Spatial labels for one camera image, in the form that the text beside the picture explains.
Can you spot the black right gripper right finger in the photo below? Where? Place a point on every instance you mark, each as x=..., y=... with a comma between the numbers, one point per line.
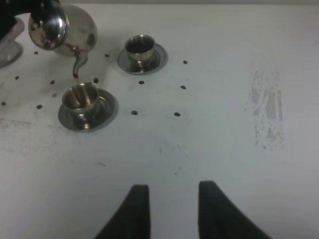
x=219, y=218

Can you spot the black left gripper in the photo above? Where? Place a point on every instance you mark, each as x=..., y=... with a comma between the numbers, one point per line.
x=15, y=15

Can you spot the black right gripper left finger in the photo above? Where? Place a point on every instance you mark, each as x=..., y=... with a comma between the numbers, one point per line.
x=132, y=218

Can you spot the stainless steel teapot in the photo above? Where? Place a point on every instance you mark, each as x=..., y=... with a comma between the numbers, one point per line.
x=65, y=29

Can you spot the near steel saucer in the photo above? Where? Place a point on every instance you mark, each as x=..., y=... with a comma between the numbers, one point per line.
x=106, y=114

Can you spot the near steel teacup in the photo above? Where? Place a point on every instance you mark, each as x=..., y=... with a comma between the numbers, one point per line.
x=83, y=103

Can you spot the steel teacup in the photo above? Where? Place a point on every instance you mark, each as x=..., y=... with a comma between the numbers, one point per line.
x=83, y=103
x=140, y=50

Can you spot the far steel teacup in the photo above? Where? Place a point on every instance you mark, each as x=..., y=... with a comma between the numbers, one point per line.
x=140, y=50

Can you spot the far steel saucer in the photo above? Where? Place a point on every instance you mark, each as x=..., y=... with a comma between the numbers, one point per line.
x=157, y=61

